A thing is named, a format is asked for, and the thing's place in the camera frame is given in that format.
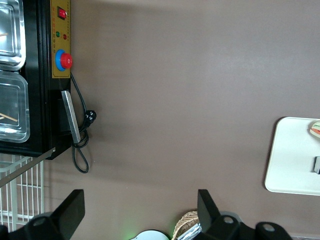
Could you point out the wicker basket with foil containers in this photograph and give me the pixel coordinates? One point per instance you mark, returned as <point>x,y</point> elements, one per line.
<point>185,220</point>

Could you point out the silver metal lever strip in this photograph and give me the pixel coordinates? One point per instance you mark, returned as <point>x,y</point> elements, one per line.
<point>30,163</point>

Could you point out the steel food tray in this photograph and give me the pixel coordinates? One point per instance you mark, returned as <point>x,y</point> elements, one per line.
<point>15,58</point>
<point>23,100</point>

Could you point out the red rocker switch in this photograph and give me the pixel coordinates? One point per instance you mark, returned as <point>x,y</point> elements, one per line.
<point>62,13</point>

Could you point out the thin wooden stick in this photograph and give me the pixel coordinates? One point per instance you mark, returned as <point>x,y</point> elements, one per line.
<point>10,117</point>
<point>3,34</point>

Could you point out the triangle sandwich with red filling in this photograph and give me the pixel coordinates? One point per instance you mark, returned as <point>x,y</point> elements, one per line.
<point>316,131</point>

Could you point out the stack of foil containers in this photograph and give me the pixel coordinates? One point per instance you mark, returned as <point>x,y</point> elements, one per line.
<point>191,232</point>

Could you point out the black sealing machine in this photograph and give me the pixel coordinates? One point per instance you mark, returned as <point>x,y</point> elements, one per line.
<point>37,75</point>

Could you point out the small black gum box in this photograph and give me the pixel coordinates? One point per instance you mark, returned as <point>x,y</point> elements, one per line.
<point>317,165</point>

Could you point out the red emergency stop button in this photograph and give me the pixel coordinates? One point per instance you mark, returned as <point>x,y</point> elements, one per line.
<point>65,60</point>

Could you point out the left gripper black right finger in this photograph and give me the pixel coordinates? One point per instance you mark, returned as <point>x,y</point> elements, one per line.
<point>207,215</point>

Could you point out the yellow control panel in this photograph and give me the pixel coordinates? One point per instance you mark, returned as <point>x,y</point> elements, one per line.
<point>62,25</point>

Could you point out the cream plastic serving tray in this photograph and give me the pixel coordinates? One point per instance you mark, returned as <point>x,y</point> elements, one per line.
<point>287,155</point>

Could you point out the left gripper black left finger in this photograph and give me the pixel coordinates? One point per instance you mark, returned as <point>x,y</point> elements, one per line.
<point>72,212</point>

